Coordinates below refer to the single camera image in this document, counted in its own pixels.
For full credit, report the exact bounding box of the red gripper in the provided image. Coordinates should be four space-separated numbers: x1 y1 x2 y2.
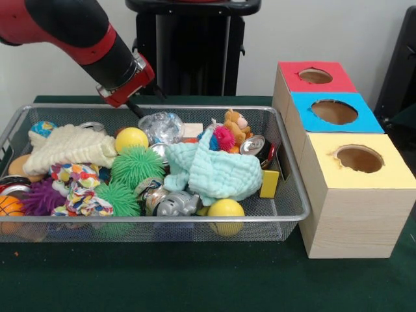
96 53 168 119

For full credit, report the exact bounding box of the shallow mesh bin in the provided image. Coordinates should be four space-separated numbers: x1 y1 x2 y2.
0 103 312 243

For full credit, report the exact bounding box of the wooden box with three holes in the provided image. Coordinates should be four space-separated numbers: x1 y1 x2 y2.
272 60 416 260

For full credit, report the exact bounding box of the yellow tennis ball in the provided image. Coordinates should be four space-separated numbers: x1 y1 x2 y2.
114 127 150 155

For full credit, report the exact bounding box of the green spiky rubber ball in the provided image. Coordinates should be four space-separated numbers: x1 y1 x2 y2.
94 181 141 218
110 145 166 190

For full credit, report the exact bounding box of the mint muslin cloth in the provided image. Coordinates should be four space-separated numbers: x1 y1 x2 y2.
163 128 263 207

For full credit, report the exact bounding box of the colourful patterned cloth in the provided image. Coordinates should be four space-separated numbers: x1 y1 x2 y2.
50 162 114 218

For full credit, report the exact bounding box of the smooth yellow ball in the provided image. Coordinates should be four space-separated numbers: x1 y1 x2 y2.
207 198 246 237

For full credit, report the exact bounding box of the purple spiky rubber ball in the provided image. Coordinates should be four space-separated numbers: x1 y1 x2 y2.
21 177 68 217

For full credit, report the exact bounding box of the small orange basketball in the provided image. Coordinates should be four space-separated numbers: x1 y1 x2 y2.
0 194 27 235

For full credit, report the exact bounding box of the dark green table cloth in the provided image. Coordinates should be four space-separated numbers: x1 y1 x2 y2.
388 103 416 126
0 94 416 312

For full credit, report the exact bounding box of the black stand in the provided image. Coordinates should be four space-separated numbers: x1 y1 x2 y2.
373 5 416 118

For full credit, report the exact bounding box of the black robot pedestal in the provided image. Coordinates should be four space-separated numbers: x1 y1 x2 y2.
125 0 263 97

